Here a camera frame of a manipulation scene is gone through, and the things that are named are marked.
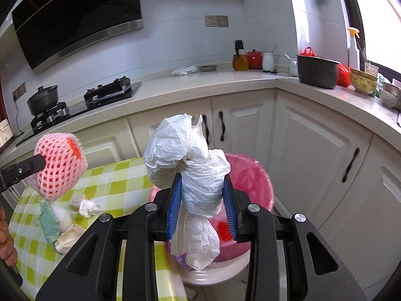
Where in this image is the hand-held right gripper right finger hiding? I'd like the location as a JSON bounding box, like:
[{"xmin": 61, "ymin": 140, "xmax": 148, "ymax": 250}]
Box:
[{"xmin": 222, "ymin": 175, "xmax": 368, "ymax": 301}]

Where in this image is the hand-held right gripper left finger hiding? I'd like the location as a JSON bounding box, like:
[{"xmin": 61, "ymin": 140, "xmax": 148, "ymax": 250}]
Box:
[{"xmin": 36, "ymin": 172, "xmax": 184, "ymax": 301}]

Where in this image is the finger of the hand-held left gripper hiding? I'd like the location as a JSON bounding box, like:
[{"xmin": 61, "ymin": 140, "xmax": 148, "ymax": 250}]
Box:
[{"xmin": 0, "ymin": 154, "xmax": 46, "ymax": 193}]

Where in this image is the pink foam fruit net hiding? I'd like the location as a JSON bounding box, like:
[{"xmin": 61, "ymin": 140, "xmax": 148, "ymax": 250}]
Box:
[{"xmin": 25, "ymin": 132, "xmax": 88, "ymax": 202}]

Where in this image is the white plastic bag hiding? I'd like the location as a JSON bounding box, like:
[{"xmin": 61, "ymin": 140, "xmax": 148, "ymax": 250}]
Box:
[{"xmin": 143, "ymin": 113, "xmax": 231, "ymax": 272}]

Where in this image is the white trash bin pink liner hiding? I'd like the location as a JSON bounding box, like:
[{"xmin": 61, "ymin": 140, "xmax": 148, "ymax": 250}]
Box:
[{"xmin": 149, "ymin": 153, "xmax": 274, "ymax": 286}]

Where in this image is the yellow sponge block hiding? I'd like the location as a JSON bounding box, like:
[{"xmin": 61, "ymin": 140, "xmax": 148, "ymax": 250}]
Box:
[{"xmin": 55, "ymin": 224, "xmax": 86, "ymax": 254}]

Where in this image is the white tissue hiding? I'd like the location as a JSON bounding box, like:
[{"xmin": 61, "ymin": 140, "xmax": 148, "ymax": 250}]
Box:
[{"xmin": 78, "ymin": 199, "xmax": 102, "ymax": 217}]

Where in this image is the person's left hand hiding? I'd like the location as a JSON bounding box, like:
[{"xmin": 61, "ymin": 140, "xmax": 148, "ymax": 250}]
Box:
[{"xmin": 0, "ymin": 208, "xmax": 18, "ymax": 267}]

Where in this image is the white appliance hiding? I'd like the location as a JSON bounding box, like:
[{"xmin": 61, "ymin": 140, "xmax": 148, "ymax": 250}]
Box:
[{"xmin": 0, "ymin": 119, "xmax": 15, "ymax": 151}]

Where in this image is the green foam net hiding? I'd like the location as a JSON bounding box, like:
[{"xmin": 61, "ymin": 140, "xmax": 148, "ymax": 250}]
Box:
[{"xmin": 39, "ymin": 197, "xmax": 61, "ymax": 248}]

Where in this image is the green checked tablecloth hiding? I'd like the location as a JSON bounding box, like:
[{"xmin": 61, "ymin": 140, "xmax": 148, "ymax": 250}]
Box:
[{"xmin": 8, "ymin": 157, "xmax": 188, "ymax": 301}]

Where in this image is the black cooking pot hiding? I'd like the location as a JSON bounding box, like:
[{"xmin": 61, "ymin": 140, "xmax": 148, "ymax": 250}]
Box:
[{"xmin": 27, "ymin": 85, "xmax": 60, "ymax": 116}]

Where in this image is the black gas stove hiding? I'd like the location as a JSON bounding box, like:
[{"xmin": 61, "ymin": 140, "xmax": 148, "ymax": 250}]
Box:
[{"xmin": 16, "ymin": 76, "xmax": 142, "ymax": 146}]

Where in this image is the crumpled clear plastic bag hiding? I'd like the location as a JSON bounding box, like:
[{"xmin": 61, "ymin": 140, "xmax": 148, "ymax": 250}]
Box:
[{"xmin": 171, "ymin": 65, "xmax": 198, "ymax": 76}]

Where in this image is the amber oil bottle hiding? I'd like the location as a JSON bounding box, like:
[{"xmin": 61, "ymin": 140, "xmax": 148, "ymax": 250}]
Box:
[{"xmin": 233, "ymin": 40, "xmax": 249, "ymax": 71}]

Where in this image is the red kettle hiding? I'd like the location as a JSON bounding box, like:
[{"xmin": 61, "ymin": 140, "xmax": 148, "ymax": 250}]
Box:
[{"xmin": 246, "ymin": 49, "xmax": 263, "ymax": 70}]

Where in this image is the white jar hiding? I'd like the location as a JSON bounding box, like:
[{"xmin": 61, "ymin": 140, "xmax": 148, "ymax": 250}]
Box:
[{"xmin": 262, "ymin": 52, "xmax": 275, "ymax": 71}]

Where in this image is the black range hood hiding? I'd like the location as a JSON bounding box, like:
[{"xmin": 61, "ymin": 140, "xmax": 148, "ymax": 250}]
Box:
[{"xmin": 12, "ymin": 0, "xmax": 145, "ymax": 74}]

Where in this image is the grey metal pot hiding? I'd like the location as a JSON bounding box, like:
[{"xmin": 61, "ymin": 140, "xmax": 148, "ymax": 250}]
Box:
[{"xmin": 296, "ymin": 54, "xmax": 341, "ymax": 89}]

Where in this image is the red plastic bag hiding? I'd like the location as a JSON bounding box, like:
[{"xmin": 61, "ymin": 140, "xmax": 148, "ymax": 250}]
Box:
[{"xmin": 300, "ymin": 47, "xmax": 351, "ymax": 87}]

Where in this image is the yellow patterned bowl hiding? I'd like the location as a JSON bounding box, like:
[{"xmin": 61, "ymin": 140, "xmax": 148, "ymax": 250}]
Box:
[{"xmin": 349, "ymin": 68, "xmax": 378, "ymax": 95}]

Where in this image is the metal bowl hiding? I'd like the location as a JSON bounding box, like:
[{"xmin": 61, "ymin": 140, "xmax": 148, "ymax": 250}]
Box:
[
  {"xmin": 381, "ymin": 82, "xmax": 401, "ymax": 96},
  {"xmin": 379, "ymin": 88, "xmax": 401, "ymax": 110}
]

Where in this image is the white spray bottle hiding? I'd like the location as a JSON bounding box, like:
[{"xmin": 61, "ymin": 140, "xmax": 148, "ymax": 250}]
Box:
[{"xmin": 347, "ymin": 27, "xmax": 361, "ymax": 69}]

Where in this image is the black power cable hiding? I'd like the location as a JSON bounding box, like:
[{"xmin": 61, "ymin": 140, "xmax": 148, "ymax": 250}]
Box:
[{"xmin": 13, "ymin": 97, "xmax": 25, "ymax": 136}]

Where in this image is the dark window frame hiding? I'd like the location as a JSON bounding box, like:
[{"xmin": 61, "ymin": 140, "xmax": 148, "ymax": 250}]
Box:
[{"xmin": 337, "ymin": 0, "xmax": 401, "ymax": 79}]

